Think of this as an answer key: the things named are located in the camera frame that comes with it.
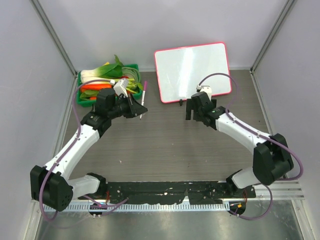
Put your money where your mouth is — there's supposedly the bok choy toy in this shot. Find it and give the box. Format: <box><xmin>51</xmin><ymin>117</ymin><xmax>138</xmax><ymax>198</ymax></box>
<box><xmin>80</xmin><ymin>55</ymin><xmax>124</xmax><ymax>82</ymax></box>

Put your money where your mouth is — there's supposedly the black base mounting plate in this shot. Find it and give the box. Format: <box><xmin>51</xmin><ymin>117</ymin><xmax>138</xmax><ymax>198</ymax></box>
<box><xmin>88</xmin><ymin>181</ymin><xmax>256</xmax><ymax>205</ymax></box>

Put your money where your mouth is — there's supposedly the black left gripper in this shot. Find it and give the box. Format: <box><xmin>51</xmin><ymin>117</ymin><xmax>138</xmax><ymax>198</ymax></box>
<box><xmin>108</xmin><ymin>92</ymin><xmax>147</xmax><ymax>120</ymax></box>

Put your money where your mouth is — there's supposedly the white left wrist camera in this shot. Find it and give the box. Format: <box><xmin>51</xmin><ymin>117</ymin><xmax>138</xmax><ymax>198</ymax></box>
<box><xmin>113</xmin><ymin>78</ymin><xmax>129</xmax><ymax>98</ymax></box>

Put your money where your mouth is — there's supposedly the pink framed whiteboard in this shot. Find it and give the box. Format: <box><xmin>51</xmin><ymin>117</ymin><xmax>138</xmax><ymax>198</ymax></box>
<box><xmin>154</xmin><ymin>42</ymin><xmax>230</xmax><ymax>104</ymax></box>

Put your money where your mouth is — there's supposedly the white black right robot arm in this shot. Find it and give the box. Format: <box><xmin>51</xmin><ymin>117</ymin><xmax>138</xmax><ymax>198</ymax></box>
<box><xmin>185</xmin><ymin>92</ymin><xmax>294</xmax><ymax>198</ymax></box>

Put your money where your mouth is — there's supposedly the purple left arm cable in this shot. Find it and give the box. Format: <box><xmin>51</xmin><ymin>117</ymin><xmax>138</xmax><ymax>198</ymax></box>
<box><xmin>39</xmin><ymin>78</ymin><xmax>129</xmax><ymax>223</ymax></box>

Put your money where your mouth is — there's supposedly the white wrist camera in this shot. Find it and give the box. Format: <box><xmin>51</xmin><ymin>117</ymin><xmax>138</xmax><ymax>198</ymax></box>
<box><xmin>113</xmin><ymin>78</ymin><xmax>129</xmax><ymax>98</ymax></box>
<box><xmin>196</xmin><ymin>85</ymin><xmax>212</xmax><ymax>98</ymax></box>

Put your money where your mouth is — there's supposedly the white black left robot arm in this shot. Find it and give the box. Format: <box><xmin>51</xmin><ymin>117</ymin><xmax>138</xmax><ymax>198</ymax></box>
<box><xmin>30</xmin><ymin>88</ymin><xmax>148</xmax><ymax>212</ymax></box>

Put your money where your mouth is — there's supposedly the white slotted cable duct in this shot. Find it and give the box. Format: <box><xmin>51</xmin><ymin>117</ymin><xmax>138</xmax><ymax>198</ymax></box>
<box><xmin>42</xmin><ymin>201</ymin><xmax>230</xmax><ymax>213</ymax></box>

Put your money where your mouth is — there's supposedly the orange carrot toy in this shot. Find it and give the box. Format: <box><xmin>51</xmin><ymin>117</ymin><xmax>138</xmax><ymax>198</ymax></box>
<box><xmin>80</xmin><ymin>83</ymin><xmax>113</xmax><ymax>92</ymax></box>

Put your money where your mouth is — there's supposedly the green plastic tray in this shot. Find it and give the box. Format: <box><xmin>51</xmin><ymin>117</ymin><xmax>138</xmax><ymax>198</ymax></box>
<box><xmin>74</xmin><ymin>64</ymin><xmax>143</xmax><ymax>107</ymax></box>

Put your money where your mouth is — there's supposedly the green onion toy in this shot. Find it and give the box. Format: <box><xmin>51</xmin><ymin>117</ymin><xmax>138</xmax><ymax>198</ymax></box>
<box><xmin>81</xmin><ymin>77</ymin><xmax>145</xmax><ymax>94</ymax></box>

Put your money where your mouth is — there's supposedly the white marker with pink cap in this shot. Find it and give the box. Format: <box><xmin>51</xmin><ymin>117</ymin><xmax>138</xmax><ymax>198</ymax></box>
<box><xmin>139</xmin><ymin>80</ymin><xmax>148</xmax><ymax>120</ymax></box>

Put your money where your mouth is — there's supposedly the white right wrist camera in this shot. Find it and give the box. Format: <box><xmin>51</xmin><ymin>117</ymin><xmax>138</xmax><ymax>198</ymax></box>
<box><xmin>196</xmin><ymin>85</ymin><xmax>212</xmax><ymax>98</ymax></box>

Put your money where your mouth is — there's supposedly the green leaf vegetable toy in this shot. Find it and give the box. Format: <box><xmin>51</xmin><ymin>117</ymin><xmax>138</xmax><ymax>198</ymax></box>
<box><xmin>79</xmin><ymin>89</ymin><xmax>99</xmax><ymax>101</ymax></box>

